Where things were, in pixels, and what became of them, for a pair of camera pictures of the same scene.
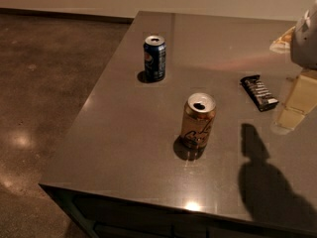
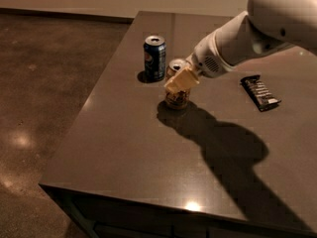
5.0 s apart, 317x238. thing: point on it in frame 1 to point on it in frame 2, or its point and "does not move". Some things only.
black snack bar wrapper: (259, 91) does not move
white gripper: (305, 45) to (205, 59)
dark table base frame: (106, 217) does not move
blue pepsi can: (155, 57) does not move
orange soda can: (197, 119) to (178, 100)
